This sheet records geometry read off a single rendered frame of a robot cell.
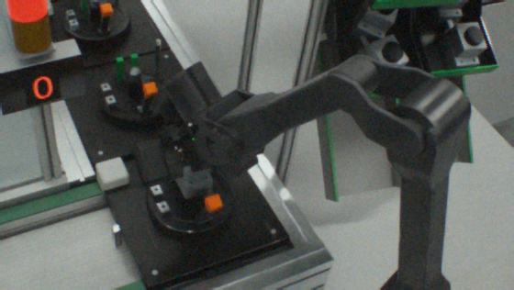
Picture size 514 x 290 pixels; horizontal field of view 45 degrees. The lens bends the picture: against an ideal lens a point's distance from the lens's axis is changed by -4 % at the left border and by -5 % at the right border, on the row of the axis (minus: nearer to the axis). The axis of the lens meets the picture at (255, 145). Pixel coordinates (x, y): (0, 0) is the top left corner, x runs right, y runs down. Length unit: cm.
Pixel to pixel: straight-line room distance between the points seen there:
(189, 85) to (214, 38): 75
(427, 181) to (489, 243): 70
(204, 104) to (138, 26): 61
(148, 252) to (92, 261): 11
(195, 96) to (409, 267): 33
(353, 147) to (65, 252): 50
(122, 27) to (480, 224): 82
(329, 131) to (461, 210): 40
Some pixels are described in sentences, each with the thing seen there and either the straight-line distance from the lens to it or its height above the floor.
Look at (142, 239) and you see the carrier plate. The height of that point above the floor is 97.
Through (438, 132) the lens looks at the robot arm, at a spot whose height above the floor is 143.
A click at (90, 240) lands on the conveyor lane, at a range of 108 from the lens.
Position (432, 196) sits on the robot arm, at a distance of 63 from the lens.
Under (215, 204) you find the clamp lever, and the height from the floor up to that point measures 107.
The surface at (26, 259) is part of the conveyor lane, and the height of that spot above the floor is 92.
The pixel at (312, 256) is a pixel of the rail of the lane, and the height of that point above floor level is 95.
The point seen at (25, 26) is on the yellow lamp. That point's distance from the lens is 85.
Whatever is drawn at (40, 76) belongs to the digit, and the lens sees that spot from 90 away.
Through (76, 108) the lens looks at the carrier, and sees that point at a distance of 121.
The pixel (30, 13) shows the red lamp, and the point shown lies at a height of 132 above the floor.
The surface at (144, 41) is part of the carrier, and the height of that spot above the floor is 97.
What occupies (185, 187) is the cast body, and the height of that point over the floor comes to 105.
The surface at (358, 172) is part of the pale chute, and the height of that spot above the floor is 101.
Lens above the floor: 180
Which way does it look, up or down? 46 degrees down
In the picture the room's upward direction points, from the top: 9 degrees clockwise
